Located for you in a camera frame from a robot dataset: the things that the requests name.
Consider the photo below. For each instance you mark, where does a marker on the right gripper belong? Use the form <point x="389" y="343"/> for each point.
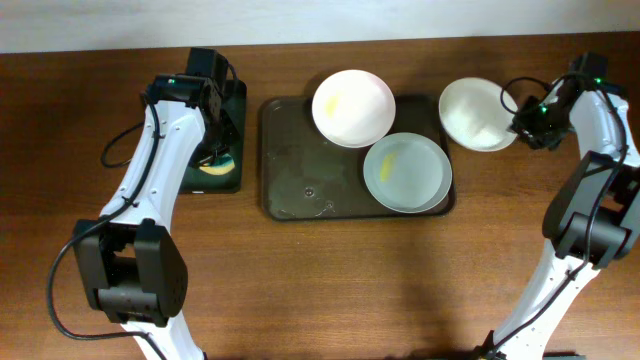
<point x="522" y="128"/>

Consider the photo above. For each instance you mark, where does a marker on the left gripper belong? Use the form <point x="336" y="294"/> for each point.
<point x="208" y="156"/>

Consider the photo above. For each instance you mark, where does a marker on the white plate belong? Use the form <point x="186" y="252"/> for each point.
<point x="472" y="114"/>

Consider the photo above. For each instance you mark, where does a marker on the green and yellow sponge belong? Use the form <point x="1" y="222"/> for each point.
<point x="219" y="166"/>

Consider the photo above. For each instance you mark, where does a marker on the light blue plate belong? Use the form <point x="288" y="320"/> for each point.
<point x="407" y="173"/>

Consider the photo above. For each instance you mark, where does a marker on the pink plate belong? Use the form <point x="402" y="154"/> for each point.
<point x="353" y="108"/>

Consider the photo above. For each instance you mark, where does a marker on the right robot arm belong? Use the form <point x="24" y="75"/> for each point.
<point x="594" y="218"/>

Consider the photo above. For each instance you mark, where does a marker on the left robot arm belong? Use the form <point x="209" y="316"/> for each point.
<point x="130" y="267"/>

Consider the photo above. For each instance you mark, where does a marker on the black sponge tray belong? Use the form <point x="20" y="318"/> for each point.
<point x="197" y="182"/>

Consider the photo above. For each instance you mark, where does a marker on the dark brown serving tray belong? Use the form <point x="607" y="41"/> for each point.
<point x="306" y="177"/>

